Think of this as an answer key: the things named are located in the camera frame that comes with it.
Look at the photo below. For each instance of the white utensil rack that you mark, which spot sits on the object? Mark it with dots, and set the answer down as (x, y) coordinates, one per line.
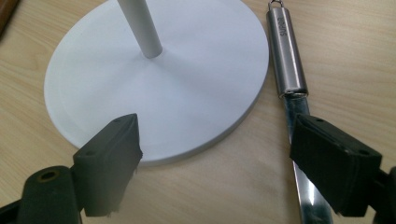
(186, 93)

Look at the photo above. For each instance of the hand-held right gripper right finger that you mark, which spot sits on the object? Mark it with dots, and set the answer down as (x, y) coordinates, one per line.
(336, 168)

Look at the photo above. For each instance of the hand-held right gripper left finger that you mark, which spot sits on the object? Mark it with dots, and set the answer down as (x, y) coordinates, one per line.
(106, 168)

